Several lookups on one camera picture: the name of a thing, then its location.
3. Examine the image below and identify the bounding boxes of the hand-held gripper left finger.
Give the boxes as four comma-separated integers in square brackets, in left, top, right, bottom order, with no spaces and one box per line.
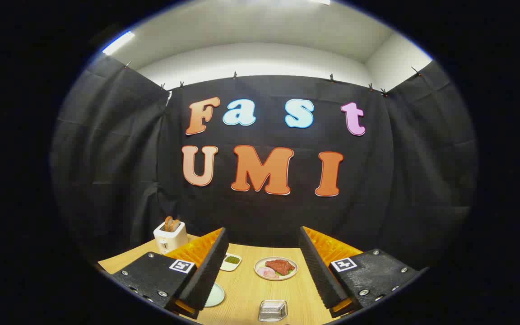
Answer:
[111,227,230,320]

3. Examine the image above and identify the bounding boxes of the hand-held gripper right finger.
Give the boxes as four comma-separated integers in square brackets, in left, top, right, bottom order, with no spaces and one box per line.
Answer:
[298,226,423,319]

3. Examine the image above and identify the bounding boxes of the white divided dish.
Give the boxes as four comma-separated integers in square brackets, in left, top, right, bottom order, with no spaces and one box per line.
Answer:
[220,254,242,272]

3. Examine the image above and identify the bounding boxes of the light green round plate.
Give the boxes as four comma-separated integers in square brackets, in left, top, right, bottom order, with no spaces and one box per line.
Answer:
[204,283,225,308]

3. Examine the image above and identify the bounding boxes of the brown fried steak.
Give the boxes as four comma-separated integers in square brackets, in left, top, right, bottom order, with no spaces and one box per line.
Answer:
[265,259,295,275]

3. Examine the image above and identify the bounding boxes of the cream white toaster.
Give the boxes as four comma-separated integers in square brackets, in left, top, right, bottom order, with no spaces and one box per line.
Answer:
[153,220,189,254]

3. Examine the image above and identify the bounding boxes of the round white meat plate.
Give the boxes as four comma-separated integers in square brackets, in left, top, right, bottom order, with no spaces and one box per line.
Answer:
[254,256,298,281]

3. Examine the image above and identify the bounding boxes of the metal wire basket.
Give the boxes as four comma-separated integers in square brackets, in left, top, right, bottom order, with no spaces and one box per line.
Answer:
[258,299,288,322]

